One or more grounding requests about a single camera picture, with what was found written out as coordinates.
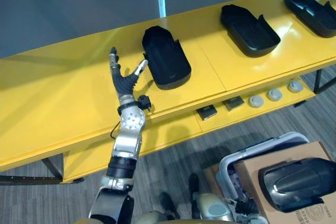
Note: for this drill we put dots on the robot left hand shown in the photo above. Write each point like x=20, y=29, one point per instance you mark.
x=124, y=82

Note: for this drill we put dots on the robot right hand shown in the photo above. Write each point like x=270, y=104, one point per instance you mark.
x=246, y=207

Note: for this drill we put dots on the black plastic housing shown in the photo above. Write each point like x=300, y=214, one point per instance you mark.
x=249, y=32
x=168, y=58
x=296, y=184
x=312, y=11

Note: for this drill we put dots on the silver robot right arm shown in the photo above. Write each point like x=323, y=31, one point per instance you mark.
x=216, y=208

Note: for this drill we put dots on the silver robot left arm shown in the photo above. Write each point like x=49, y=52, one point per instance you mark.
x=127, y=140

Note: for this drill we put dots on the yellow metal shelf unit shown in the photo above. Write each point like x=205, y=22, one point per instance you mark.
x=65, y=90

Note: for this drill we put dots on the black metal shelf leg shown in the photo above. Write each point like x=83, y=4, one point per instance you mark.
x=321, y=79
x=52, y=167

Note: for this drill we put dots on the brown cardboard box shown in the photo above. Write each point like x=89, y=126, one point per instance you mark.
x=252, y=176

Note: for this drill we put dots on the dark robot foot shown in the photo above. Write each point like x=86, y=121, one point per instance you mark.
x=194, y=183
x=169, y=204

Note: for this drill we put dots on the white plastic crate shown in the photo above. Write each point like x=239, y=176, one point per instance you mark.
x=262, y=146

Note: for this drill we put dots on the dark square box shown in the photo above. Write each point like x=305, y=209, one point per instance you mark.
x=232, y=103
x=207, y=112

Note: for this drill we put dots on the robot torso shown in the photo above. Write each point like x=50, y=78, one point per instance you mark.
x=157, y=218

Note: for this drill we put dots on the grey round cap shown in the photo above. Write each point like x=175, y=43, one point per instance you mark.
x=274, y=94
x=256, y=101
x=295, y=86

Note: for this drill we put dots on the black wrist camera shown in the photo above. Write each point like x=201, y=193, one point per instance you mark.
x=144, y=102

